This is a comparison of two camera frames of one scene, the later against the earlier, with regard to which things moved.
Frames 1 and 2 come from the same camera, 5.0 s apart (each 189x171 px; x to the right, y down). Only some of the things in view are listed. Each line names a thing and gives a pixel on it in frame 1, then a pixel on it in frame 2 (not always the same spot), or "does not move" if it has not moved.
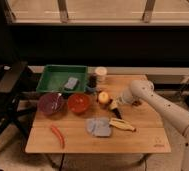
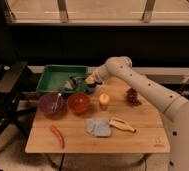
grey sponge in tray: (70, 82) does not move
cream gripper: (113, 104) → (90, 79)
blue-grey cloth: (98, 126) does not move
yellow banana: (121, 124) does not move
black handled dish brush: (117, 113) → (78, 82)
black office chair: (4, 107) does not move
